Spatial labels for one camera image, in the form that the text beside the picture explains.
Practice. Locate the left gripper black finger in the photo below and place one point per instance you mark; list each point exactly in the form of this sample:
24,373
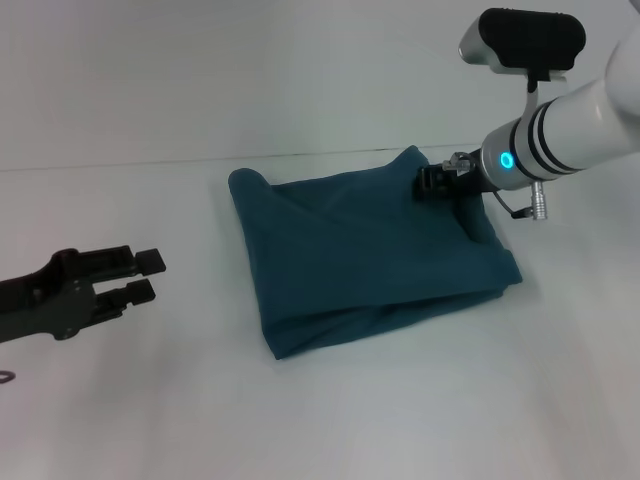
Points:
132,295
142,261

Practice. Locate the blue-green shirt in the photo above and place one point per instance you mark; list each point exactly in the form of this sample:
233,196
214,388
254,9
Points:
375,260

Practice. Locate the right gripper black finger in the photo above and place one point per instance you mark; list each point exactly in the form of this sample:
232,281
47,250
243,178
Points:
429,182

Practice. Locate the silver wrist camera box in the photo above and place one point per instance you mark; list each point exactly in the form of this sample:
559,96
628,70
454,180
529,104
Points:
525,40

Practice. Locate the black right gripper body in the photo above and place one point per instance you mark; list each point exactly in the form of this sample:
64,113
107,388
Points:
470,182

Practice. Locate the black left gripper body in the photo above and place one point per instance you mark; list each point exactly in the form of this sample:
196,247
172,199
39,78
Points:
40,305

